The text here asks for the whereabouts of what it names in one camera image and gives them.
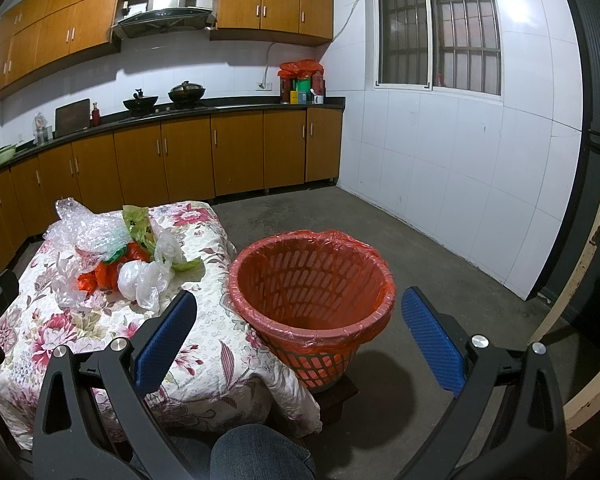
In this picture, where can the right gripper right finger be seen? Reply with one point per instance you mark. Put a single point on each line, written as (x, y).
(527, 439)

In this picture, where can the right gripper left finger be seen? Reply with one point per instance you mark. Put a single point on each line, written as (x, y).
(70, 440)

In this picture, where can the clear bubble wrap sheet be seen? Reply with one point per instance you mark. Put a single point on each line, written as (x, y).
(87, 232)

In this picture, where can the green plastic bag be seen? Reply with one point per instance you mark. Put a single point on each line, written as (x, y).
(116, 256)

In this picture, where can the white plastic bag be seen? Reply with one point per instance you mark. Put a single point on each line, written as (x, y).
(145, 276)

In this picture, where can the green yellow snack wrapper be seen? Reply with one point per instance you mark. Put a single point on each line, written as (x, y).
(156, 243)

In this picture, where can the red plastic bag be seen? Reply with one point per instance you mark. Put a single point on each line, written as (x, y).
(106, 277)

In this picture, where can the lower wooden kitchen cabinets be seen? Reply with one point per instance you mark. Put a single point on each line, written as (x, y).
(202, 157)

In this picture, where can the wooden kitchen cabinets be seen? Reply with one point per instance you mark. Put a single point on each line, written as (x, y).
(202, 157)
(38, 37)

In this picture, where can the upper wooden kitchen cabinets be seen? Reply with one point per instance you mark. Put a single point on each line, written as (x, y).
(38, 37)

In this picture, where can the green pot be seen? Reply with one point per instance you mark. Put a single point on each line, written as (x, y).
(7, 152)

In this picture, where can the floral quilt table cover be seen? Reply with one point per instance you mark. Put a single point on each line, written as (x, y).
(222, 377)

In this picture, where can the glass jar on counter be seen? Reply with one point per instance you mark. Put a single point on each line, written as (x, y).
(40, 125)

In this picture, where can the person's blue jeans knee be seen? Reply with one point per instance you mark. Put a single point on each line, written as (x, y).
(251, 451)

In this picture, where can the dark cutting board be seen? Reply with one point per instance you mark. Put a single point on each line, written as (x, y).
(72, 118)

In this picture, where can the red bottle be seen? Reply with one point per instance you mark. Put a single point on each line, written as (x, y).
(95, 116)

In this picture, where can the black wok with utensils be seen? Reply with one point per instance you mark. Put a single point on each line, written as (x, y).
(140, 104)

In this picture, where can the red plastic waste basket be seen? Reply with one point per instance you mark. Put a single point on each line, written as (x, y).
(313, 298)

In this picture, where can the black wok with lid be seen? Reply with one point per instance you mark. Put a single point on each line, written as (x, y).
(186, 94)

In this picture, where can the steel range hood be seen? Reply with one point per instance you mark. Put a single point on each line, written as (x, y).
(138, 18)

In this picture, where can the green container on counter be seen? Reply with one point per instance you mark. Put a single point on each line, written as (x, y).
(303, 89)

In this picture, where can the red bag on counter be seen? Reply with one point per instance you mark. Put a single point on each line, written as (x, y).
(289, 72)

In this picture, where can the black countertop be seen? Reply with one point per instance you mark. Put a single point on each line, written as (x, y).
(163, 113)

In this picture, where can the barred window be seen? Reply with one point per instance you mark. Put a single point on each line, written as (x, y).
(452, 44)

